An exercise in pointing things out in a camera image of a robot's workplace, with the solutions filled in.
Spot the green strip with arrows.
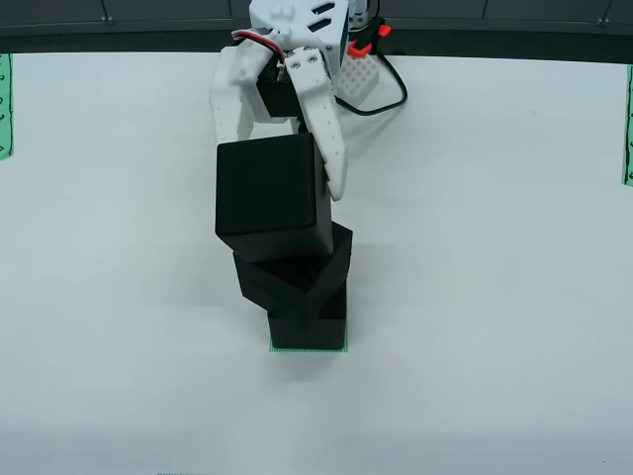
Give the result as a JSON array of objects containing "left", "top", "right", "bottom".
[
  {"left": 620, "top": 62, "right": 633, "bottom": 187},
  {"left": 0, "top": 52, "right": 14, "bottom": 162}
]

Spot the red black white servo cable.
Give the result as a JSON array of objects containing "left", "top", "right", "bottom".
[{"left": 230, "top": 29, "right": 289, "bottom": 64}]

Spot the black orange table clamp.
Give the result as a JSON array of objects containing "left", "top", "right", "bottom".
[{"left": 347, "top": 15, "right": 393, "bottom": 56}]

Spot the black camera cable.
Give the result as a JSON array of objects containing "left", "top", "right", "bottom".
[{"left": 335, "top": 51, "right": 409, "bottom": 118}]

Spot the smooth black cube block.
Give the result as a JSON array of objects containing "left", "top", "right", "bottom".
[
  {"left": 214, "top": 131, "right": 333, "bottom": 264},
  {"left": 266, "top": 284, "right": 348, "bottom": 350}
]

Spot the green striped square marker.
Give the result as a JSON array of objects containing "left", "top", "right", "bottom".
[{"left": 268, "top": 340, "right": 350, "bottom": 353}]

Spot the black cube block rough face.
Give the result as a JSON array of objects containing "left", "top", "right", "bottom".
[{"left": 231, "top": 221, "right": 355, "bottom": 331}]

